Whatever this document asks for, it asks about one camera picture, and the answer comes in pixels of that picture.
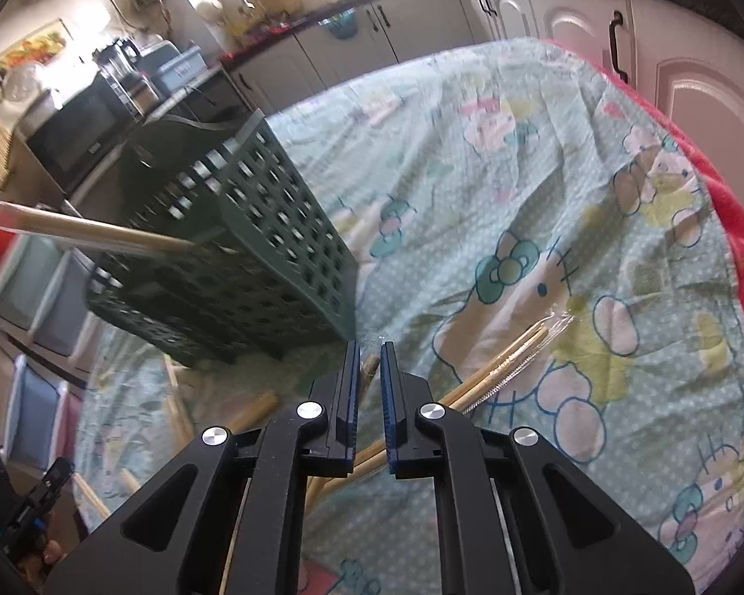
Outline white lower cabinets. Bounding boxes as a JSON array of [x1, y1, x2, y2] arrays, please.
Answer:
[[231, 0, 744, 205]]

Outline light blue plastic box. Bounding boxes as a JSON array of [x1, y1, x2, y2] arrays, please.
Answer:
[[151, 46, 206, 97]]

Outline black microwave oven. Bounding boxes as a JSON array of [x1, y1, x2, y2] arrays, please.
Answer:
[[25, 77, 136, 192]]

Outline Hello Kitty tablecloth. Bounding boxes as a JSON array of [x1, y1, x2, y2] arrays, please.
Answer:
[[73, 36, 744, 595]]

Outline chopstick pair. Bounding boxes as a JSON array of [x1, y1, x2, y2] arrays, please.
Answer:
[[0, 200, 196, 256], [305, 310, 575, 512]]

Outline green perforated utensil basket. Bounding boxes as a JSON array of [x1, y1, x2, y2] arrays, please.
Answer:
[[85, 112, 357, 367]]

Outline plastic drawer unit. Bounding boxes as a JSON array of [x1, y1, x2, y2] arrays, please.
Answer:
[[0, 237, 103, 473]]

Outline red pink blanket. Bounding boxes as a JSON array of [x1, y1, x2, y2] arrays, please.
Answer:
[[541, 38, 744, 379]]

